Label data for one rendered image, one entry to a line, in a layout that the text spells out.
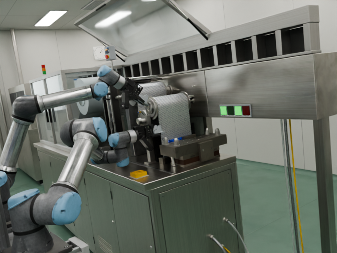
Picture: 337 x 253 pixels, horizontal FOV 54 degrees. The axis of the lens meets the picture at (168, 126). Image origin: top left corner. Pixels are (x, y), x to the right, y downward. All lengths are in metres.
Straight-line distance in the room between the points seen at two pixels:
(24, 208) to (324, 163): 1.41
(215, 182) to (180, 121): 0.44
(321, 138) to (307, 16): 0.61
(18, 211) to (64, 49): 6.52
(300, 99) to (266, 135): 3.28
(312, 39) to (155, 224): 1.18
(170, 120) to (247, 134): 3.20
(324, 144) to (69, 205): 1.26
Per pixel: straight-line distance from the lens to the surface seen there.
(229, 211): 2.14
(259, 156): 5.12
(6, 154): 1.94
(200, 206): 1.97
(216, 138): 2.05
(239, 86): 1.92
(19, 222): 1.38
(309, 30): 1.66
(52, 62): 7.59
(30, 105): 1.76
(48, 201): 1.30
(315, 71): 1.65
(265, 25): 1.80
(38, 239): 1.40
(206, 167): 1.94
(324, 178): 1.91
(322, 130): 1.84
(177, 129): 2.10
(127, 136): 1.88
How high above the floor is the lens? 1.39
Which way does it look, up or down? 8 degrees down
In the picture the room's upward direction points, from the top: 7 degrees counter-clockwise
